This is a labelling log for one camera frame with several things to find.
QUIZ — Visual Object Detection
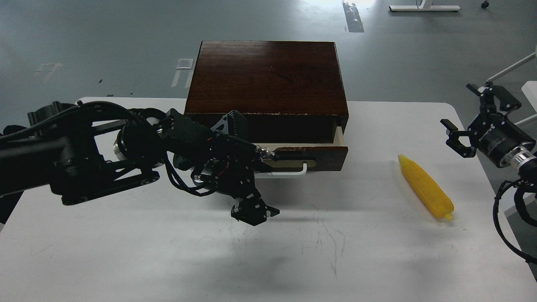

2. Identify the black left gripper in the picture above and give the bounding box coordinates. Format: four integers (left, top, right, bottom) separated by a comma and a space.
190, 143, 280, 226

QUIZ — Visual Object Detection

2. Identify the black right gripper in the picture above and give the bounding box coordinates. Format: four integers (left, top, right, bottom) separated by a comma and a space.
441, 83, 536, 168

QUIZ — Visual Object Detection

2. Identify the wooden drawer with white handle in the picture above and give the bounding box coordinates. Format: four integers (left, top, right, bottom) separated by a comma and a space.
255, 126, 349, 179

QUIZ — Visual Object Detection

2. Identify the yellow corn cob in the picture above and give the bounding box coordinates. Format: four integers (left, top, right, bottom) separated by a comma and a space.
398, 154, 454, 221

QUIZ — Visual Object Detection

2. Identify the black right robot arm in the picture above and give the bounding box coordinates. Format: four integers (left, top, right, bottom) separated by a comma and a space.
441, 83, 537, 184

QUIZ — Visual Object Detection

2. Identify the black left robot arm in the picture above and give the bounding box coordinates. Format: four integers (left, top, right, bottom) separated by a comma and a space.
0, 101, 280, 226

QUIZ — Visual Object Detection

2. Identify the dark wooden drawer box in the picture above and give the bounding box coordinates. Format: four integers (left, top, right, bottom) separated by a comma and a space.
184, 40, 349, 143

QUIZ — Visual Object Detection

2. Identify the white chair base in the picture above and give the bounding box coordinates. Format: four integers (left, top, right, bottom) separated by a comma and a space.
485, 50, 537, 126

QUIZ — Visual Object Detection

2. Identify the white table leg base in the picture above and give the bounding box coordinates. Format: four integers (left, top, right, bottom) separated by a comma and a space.
388, 0, 461, 12

